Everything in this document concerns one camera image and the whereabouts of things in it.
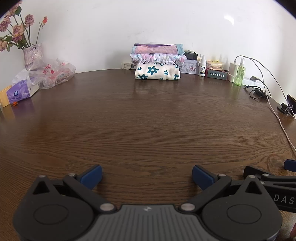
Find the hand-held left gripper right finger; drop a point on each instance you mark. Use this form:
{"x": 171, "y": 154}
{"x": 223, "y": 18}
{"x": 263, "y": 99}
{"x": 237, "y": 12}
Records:
{"x": 202, "y": 178}

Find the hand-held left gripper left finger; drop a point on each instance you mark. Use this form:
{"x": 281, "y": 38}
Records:
{"x": 92, "y": 177}

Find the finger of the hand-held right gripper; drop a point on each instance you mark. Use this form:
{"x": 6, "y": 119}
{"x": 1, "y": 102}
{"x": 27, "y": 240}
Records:
{"x": 291, "y": 165}
{"x": 275, "y": 177}

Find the cream cloth with teal flowers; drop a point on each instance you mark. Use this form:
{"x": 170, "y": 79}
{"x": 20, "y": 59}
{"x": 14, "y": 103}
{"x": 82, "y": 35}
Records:
{"x": 157, "y": 71}

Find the black phone holder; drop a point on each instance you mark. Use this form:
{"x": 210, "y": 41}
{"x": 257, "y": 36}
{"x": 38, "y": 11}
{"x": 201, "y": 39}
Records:
{"x": 284, "y": 110}

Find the black phone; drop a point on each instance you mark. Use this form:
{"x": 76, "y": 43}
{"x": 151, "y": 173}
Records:
{"x": 291, "y": 103}

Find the white power strip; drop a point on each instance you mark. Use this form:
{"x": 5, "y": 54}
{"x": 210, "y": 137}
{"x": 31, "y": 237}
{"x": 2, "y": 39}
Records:
{"x": 249, "y": 82}

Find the green spray bottle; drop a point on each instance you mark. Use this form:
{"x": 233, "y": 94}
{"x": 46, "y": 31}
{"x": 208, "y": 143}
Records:
{"x": 239, "y": 76}

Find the black box with white print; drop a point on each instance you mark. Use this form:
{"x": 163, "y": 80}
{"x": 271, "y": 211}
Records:
{"x": 216, "y": 74}

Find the white spray bottle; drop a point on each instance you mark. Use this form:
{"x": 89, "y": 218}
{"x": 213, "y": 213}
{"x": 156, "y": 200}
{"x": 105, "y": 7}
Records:
{"x": 202, "y": 69}

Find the clear plastic bag red print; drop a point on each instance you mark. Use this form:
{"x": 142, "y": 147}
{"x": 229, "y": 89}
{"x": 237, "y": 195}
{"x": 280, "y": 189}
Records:
{"x": 55, "y": 74}

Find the white charger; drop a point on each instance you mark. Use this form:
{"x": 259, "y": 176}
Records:
{"x": 232, "y": 71}

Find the printed tin box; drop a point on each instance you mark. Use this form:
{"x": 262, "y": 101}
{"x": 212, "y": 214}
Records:
{"x": 189, "y": 68}

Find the purple tissue pack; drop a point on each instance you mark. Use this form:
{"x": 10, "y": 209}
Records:
{"x": 19, "y": 92}

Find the beige power strip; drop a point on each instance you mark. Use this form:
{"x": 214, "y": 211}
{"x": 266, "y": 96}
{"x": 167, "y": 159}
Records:
{"x": 128, "y": 65}

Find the yellow cup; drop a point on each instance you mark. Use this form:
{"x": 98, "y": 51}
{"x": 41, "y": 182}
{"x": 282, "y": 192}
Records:
{"x": 4, "y": 97}

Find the small black device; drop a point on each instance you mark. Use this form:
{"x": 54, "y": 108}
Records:
{"x": 192, "y": 56}

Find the pink floral ruffled cloth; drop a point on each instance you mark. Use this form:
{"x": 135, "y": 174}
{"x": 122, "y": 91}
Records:
{"x": 159, "y": 58}

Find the wrapped flower vase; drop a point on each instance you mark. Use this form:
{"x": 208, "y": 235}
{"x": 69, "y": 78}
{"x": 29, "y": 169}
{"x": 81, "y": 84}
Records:
{"x": 32, "y": 56}

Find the pink dotted folded cloth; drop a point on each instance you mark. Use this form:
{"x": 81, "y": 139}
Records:
{"x": 157, "y": 48}

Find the pink artificial flowers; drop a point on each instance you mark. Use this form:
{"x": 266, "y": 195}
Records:
{"x": 18, "y": 30}

